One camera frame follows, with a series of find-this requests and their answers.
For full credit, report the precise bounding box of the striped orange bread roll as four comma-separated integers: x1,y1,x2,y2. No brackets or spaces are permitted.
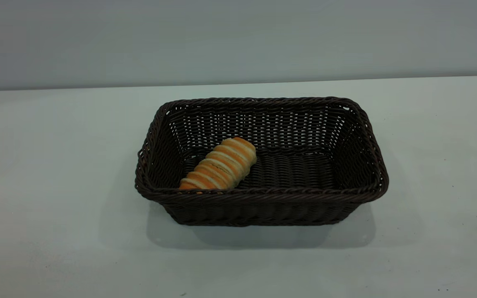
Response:
178,137,258,191

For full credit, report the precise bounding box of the dark brown wicker basket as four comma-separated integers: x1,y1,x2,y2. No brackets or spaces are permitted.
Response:
134,96,390,227

